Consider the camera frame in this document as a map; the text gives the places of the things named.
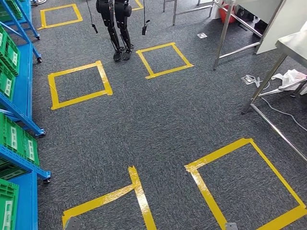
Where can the red plastic bucket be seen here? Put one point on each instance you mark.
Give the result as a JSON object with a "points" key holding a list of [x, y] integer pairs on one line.
{"points": [[226, 17]]}

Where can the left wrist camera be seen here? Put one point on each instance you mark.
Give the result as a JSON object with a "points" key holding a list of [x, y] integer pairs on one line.
{"points": [[72, 223]]}

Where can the grey floor socket plate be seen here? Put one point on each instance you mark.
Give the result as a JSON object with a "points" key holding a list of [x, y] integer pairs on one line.
{"points": [[246, 80], [202, 35]]}

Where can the chrome chair base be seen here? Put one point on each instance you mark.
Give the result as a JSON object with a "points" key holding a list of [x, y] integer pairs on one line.
{"points": [[38, 2]]}

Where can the white plastic bag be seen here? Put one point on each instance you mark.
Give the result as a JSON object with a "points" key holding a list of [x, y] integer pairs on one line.
{"points": [[289, 77]]}

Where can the table with white panel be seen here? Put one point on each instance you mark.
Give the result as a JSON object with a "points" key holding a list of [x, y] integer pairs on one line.
{"points": [[283, 25]]}

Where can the yellow tape square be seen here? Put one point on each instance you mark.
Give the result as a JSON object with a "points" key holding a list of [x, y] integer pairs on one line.
{"points": [[168, 70], [54, 92], [139, 4], [141, 196], [43, 19], [206, 190]]}

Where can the black humanoid robot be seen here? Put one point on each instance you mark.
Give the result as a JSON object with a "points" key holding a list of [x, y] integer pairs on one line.
{"points": [[107, 12]]}

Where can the steel workbench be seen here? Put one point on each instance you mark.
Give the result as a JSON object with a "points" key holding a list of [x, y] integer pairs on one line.
{"points": [[295, 47]]}

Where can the steel frame table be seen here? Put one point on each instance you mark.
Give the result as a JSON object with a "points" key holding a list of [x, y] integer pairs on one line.
{"points": [[175, 12]]}

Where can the blue metal shelf rack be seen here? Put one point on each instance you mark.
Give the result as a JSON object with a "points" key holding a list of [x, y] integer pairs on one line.
{"points": [[26, 206], [27, 6], [23, 79]]}

